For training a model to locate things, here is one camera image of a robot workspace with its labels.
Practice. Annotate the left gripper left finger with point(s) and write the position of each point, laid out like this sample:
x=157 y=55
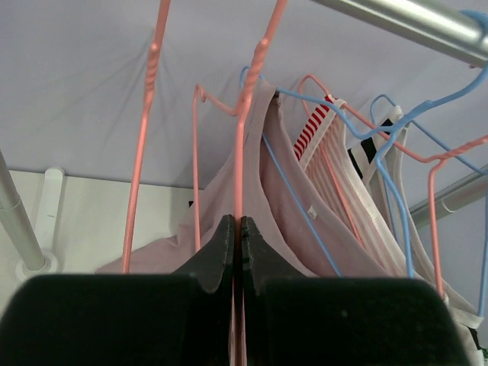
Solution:
x=182 y=318

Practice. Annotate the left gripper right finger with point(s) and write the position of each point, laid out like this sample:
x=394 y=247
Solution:
x=295 y=320

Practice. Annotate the mauve pink tank top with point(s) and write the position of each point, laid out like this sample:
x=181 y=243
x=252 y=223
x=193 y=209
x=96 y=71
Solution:
x=277 y=194

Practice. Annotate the red striped tank top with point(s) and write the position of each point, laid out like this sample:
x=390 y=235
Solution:
x=348 y=181

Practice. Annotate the blue wire hanger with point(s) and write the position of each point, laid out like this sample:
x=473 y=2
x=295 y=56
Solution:
x=325 y=223
x=481 y=19

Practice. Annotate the pink wire hanger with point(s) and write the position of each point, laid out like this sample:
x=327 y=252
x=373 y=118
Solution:
x=419 y=160
x=240 y=111
x=153 y=55

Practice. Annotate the black white striped tank top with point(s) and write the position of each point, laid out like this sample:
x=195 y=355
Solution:
x=464 y=314

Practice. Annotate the white metal clothes rack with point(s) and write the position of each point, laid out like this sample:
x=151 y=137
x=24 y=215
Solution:
x=449 y=32

